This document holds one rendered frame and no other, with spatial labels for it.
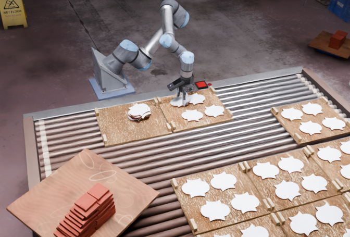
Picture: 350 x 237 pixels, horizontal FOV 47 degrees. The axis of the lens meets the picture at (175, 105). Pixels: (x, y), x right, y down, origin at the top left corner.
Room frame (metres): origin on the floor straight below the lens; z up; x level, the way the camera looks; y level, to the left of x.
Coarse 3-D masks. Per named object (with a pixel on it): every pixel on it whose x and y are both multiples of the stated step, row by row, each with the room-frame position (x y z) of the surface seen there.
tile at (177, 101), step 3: (180, 96) 2.16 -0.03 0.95; (174, 99) 2.13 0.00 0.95; (177, 99) 2.13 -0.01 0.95; (180, 99) 2.13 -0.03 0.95; (171, 102) 2.10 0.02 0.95; (174, 102) 2.10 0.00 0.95; (177, 102) 2.10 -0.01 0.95; (180, 102) 2.10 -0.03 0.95; (186, 102) 2.10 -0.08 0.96; (189, 102) 2.11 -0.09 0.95; (171, 105) 2.08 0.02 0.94; (174, 105) 2.07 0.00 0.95; (177, 105) 2.07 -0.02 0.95; (180, 105) 2.07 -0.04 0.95; (186, 105) 2.08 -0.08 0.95
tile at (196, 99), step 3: (189, 96) 2.18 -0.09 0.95; (192, 96) 2.18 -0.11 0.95; (195, 96) 2.18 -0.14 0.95; (198, 96) 2.18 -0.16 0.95; (201, 96) 2.18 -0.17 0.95; (204, 96) 2.19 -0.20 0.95; (192, 99) 2.14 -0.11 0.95; (195, 99) 2.15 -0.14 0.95; (198, 99) 2.15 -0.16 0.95; (201, 99) 2.15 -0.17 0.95; (204, 99) 2.15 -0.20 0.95; (192, 102) 2.12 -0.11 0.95; (195, 102) 2.12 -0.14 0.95; (198, 102) 2.12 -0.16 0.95; (201, 102) 2.12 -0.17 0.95
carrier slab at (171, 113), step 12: (168, 96) 2.18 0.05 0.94; (216, 96) 2.21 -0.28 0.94; (168, 108) 2.05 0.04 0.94; (180, 108) 2.06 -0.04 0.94; (192, 108) 2.06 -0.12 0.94; (204, 108) 2.07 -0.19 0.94; (168, 120) 1.93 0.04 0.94; (180, 120) 1.93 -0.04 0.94; (204, 120) 1.95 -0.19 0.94; (216, 120) 1.95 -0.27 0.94; (228, 120) 1.97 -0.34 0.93
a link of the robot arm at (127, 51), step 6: (126, 42) 2.41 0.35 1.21; (120, 48) 2.39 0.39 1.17; (126, 48) 2.38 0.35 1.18; (132, 48) 2.39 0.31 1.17; (138, 48) 2.44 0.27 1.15; (120, 54) 2.36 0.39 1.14; (126, 54) 2.37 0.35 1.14; (132, 54) 2.39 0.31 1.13; (138, 54) 2.42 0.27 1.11; (126, 60) 2.37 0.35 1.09; (132, 60) 2.38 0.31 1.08
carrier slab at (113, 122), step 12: (108, 108) 2.02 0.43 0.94; (120, 108) 2.03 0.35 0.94; (156, 108) 2.04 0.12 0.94; (108, 120) 1.90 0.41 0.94; (120, 120) 1.91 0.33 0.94; (144, 120) 1.92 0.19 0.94; (156, 120) 1.92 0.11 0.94; (108, 132) 1.79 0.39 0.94; (120, 132) 1.80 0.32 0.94; (132, 132) 1.80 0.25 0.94; (144, 132) 1.81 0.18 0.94; (156, 132) 1.81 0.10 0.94; (168, 132) 1.82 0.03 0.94; (108, 144) 1.69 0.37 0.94; (120, 144) 1.71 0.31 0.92
